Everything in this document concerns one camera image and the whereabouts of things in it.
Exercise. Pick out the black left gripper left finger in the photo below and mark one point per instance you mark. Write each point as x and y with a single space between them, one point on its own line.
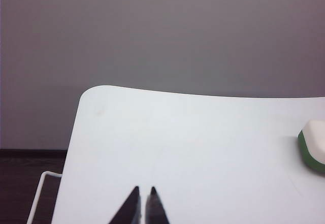
130 208

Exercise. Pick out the white metal frame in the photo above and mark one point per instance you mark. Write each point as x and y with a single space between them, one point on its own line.
38 193

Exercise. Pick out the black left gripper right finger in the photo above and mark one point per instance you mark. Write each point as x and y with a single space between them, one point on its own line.
154 207

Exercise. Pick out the green and white foam mahjong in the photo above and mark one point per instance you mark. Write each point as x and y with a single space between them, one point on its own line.
314 145

